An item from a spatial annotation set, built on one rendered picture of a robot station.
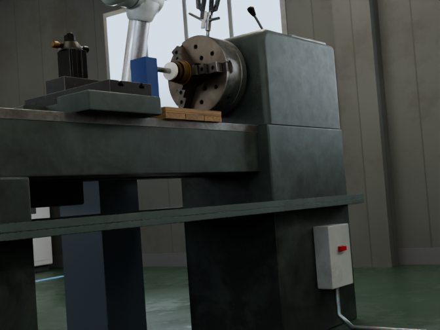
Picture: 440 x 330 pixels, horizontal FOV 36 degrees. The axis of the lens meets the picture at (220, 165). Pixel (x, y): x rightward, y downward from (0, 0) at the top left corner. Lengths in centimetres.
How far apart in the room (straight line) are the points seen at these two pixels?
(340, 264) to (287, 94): 75
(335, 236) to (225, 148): 67
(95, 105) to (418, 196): 357
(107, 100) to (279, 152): 92
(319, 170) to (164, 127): 91
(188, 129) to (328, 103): 91
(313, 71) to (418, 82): 231
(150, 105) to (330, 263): 111
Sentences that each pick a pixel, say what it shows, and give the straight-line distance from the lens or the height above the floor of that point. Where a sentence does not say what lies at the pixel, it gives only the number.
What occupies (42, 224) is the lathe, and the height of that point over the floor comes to 55.
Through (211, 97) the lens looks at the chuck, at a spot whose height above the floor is 98.
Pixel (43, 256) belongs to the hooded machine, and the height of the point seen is 15.
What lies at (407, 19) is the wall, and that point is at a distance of 536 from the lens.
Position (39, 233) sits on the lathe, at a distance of 176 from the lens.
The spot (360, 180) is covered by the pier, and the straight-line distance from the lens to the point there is 519.
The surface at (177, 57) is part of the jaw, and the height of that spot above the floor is 115.
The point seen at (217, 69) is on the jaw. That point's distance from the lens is 260.
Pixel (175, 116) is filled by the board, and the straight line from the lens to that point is 231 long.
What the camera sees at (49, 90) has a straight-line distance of 234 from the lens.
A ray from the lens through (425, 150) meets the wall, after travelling 520.
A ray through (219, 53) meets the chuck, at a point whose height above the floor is 114.
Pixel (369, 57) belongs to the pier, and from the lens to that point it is 522.
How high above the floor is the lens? 58
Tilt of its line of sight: 3 degrees up
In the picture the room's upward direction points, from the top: 4 degrees counter-clockwise
